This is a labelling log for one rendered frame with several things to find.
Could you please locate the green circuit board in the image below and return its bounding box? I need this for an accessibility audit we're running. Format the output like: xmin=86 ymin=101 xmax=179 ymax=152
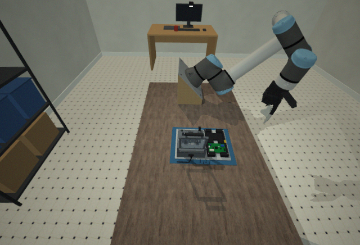
xmin=208 ymin=143 xmax=226 ymax=153

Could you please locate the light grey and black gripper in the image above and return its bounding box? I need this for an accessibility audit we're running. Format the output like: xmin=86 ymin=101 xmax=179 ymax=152
xmin=260 ymin=80 xmax=289 ymax=123

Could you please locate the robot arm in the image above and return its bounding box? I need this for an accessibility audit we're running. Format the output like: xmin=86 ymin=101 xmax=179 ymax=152
xmin=185 ymin=11 xmax=317 ymax=95

